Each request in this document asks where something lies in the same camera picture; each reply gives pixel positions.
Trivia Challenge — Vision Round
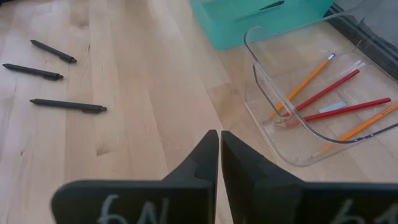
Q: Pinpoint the teal plastic bin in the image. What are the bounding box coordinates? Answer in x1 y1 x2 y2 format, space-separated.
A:
190 0 335 50

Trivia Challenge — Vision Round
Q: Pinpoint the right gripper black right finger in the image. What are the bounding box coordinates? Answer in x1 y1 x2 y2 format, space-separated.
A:
220 130 398 224

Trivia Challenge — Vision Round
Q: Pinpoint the clear plastic bin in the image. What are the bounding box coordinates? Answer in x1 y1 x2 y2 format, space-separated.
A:
243 0 398 167

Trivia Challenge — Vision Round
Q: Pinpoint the orange pencil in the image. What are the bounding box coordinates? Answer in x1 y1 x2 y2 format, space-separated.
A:
269 53 336 118
312 101 398 156

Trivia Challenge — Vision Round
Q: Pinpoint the red pencil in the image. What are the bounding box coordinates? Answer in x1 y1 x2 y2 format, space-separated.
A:
275 97 392 129
283 68 361 118

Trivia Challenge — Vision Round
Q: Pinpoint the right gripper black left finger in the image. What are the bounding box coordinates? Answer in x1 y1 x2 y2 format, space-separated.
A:
51 129 220 224

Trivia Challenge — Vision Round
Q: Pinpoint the pale blue sticker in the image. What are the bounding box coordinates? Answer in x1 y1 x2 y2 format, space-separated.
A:
318 100 348 114

